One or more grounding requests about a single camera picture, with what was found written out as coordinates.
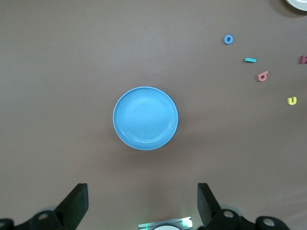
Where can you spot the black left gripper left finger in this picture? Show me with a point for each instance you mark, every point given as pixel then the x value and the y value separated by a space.
pixel 69 210

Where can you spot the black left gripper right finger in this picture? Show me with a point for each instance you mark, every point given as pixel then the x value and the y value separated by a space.
pixel 211 215

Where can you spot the pink foam letter a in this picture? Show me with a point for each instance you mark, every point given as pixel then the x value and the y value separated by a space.
pixel 261 77

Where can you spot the teal foam letter l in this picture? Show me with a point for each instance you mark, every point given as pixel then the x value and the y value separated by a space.
pixel 250 60

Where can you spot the blue foam letter o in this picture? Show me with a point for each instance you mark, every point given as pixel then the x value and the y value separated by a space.
pixel 226 40

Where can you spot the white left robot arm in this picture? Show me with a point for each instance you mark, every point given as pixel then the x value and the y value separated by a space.
pixel 168 228

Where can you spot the blue plate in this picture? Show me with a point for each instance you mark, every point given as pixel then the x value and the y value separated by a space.
pixel 145 118

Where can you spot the brown table cover sheet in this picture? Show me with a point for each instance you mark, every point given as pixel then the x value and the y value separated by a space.
pixel 72 72

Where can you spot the yellow foam letter u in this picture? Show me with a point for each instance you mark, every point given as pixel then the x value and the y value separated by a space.
pixel 292 102

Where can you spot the dark red foam letter w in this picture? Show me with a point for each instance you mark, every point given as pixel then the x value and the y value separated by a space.
pixel 303 60

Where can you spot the beige plate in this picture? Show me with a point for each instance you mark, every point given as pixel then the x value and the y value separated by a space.
pixel 298 3

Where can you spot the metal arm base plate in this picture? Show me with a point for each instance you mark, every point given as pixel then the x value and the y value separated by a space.
pixel 148 225

